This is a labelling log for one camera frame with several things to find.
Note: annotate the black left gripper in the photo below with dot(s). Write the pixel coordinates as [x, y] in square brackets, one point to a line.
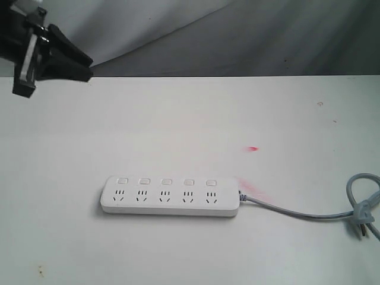
[25, 42]

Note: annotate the white five-socket power strip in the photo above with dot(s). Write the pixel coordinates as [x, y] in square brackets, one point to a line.
[170, 195]

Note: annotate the grey backdrop cloth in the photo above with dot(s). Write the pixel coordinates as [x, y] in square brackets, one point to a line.
[222, 38]

